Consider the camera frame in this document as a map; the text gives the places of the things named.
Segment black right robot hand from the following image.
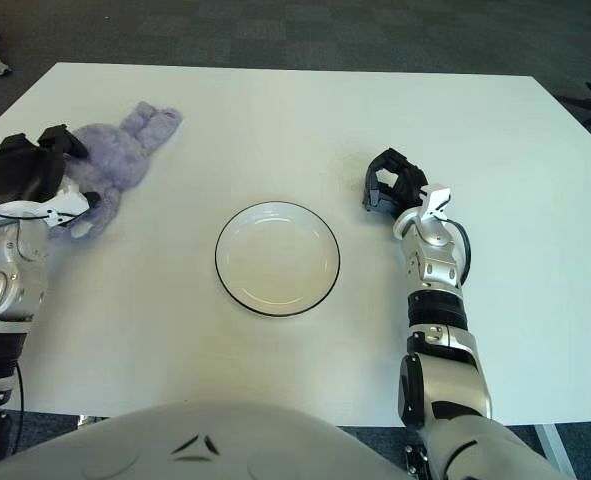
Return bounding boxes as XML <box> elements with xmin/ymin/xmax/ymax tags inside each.
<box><xmin>362</xmin><ymin>148</ymin><xmax>430</xmax><ymax>214</ymax></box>

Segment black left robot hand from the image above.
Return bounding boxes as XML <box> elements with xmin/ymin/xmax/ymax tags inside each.
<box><xmin>0</xmin><ymin>124</ymin><xmax>102</xmax><ymax>209</ymax></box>

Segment purple plush bunny doll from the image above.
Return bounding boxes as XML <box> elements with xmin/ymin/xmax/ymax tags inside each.
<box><xmin>49</xmin><ymin>101</ymin><xmax>184</xmax><ymax>240</ymax></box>

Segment white plate with black rim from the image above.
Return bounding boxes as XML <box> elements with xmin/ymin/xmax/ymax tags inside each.
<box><xmin>214</xmin><ymin>200</ymin><xmax>342</xmax><ymax>317</ymax></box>

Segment white table leg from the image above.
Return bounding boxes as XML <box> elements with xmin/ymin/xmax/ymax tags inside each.
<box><xmin>534</xmin><ymin>424</ymin><xmax>571</xmax><ymax>474</ymax></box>

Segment grey robot torso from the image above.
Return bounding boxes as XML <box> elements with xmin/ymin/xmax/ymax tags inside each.
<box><xmin>0</xmin><ymin>399</ymin><xmax>416</xmax><ymax>480</ymax></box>

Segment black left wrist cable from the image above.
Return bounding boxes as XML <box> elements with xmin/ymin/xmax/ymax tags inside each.
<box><xmin>0</xmin><ymin>199</ymin><xmax>76</xmax><ymax>224</ymax></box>

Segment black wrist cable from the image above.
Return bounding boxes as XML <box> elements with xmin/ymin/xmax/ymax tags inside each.
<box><xmin>447</xmin><ymin>219</ymin><xmax>472</xmax><ymax>289</ymax></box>
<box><xmin>0</xmin><ymin>199</ymin><xmax>76</xmax><ymax>224</ymax></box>

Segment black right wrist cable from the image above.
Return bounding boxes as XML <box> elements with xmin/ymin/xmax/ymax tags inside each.
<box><xmin>447</xmin><ymin>219</ymin><xmax>472</xmax><ymax>289</ymax></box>

